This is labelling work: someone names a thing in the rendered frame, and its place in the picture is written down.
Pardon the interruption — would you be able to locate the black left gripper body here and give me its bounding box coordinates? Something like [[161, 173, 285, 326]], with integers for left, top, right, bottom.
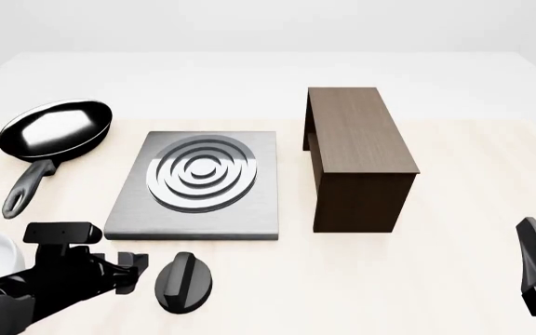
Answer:
[[81, 251, 125, 301]]

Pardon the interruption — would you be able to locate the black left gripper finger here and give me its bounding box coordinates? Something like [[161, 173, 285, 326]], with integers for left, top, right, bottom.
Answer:
[[114, 267, 142, 296], [117, 251, 150, 273]]

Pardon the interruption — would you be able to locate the flat grey stove plate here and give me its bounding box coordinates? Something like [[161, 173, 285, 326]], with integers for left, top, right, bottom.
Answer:
[[103, 130, 280, 242]]

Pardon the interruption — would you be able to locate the round black stove knob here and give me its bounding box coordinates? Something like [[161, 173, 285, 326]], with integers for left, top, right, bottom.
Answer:
[[154, 251, 214, 315]]

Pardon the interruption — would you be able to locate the black frying pan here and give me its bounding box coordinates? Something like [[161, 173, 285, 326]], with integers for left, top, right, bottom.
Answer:
[[0, 98, 114, 221]]

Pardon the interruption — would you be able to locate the dark brown wooden shelf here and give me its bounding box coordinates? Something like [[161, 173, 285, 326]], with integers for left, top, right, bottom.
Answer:
[[301, 87, 422, 235]]

